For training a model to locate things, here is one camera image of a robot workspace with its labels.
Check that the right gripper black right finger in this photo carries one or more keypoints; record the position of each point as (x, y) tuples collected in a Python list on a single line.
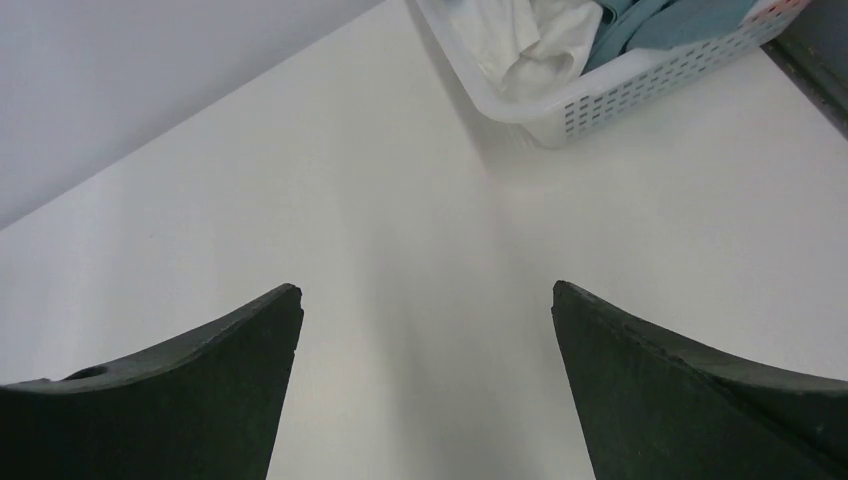
[(654, 404)]

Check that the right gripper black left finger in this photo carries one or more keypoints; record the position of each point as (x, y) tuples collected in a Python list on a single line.
[(205, 404)]

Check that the grey-blue crumpled t-shirt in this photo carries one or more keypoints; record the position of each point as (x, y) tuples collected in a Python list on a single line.
[(662, 25)]

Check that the white crumpled t-shirt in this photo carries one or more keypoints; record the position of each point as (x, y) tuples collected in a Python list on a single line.
[(526, 49)]

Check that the white plastic laundry basket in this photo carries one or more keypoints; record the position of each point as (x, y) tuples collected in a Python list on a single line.
[(609, 92)]

